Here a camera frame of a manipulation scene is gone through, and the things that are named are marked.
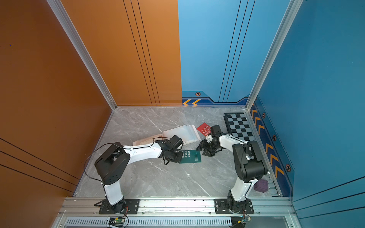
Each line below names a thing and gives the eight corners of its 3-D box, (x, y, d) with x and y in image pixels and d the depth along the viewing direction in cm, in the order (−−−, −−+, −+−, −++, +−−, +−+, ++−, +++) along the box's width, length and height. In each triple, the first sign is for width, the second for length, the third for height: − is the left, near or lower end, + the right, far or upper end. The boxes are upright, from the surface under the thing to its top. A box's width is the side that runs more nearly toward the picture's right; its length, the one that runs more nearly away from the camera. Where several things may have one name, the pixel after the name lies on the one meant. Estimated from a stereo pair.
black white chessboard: (229, 141, 102) (231, 137, 98) (224, 116, 117) (225, 112, 113) (252, 141, 102) (254, 137, 98) (244, 116, 117) (245, 112, 113)
